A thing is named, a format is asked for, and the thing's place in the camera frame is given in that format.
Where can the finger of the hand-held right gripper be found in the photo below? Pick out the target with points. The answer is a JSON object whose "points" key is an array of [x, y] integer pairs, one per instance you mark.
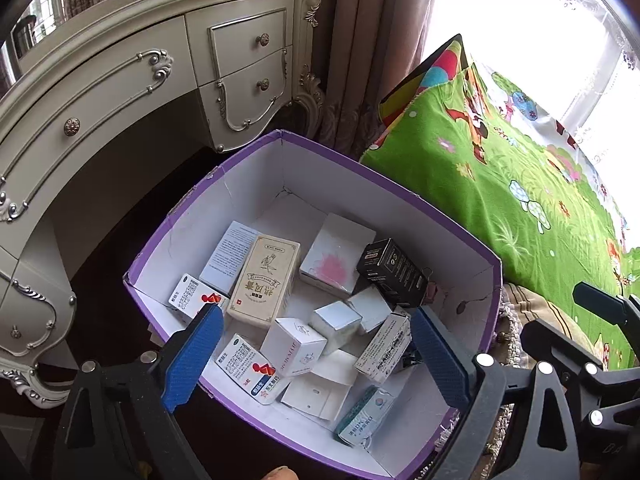
{"points": [[605, 305], [560, 347]]}

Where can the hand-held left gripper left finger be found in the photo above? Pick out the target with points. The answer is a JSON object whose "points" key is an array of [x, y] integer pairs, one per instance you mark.
{"points": [[192, 355]]}

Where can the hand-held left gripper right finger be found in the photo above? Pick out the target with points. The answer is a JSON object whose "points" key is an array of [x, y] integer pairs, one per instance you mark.
{"points": [[440, 360]]}

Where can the black binder clip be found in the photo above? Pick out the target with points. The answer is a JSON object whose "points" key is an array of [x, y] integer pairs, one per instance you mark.
{"points": [[406, 358]]}

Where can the white printed medicine box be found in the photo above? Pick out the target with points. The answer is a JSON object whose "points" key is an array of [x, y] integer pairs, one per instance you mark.
{"points": [[247, 365]]}

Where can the white medicine box fine text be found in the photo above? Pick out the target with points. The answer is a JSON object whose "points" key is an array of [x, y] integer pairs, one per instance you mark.
{"points": [[382, 350]]}

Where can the white box red blue label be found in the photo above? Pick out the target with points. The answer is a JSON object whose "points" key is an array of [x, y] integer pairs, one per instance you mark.
{"points": [[190, 292]]}

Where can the pink binder clip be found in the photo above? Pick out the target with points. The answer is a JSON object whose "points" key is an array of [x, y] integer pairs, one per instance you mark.
{"points": [[431, 287]]}

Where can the small white box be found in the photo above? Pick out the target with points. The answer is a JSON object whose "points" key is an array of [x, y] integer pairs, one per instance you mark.
{"points": [[336, 322], [292, 347], [370, 307]]}

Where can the teal white box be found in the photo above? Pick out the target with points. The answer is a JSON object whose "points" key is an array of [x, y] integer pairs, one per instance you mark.
{"points": [[362, 417]]}

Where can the black box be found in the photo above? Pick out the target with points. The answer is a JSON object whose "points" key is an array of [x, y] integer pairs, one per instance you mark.
{"points": [[395, 272]]}

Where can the beige white box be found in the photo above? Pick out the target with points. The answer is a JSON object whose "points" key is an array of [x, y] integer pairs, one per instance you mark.
{"points": [[265, 280]]}

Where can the tall white box grey print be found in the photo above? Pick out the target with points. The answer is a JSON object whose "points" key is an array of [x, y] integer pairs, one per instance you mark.
{"points": [[230, 257]]}

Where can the large white box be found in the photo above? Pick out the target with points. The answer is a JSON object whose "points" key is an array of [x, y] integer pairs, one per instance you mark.
{"points": [[335, 255]]}

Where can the purple cardboard box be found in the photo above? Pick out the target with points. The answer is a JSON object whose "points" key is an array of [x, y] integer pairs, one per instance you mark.
{"points": [[250, 170]]}

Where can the striped plush cushion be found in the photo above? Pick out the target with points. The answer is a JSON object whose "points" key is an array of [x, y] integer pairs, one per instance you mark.
{"points": [[535, 305]]}

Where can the green cartoon printed blanket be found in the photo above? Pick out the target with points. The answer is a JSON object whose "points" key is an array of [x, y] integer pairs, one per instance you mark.
{"points": [[525, 200]]}

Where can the cream ornate dresser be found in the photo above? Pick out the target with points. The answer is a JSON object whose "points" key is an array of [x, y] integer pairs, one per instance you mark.
{"points": [[125, 90]]}

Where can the white lace curtain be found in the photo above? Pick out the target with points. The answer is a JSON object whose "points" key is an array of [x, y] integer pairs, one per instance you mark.
{"points": [[600, 25]]}

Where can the brown curtain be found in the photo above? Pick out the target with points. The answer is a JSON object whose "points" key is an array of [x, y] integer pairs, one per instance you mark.
{"points": [[360, 35]]}

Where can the ornate framed mirror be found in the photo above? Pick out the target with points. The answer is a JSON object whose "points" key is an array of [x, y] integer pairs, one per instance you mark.
{"points": [[40, 25]]}

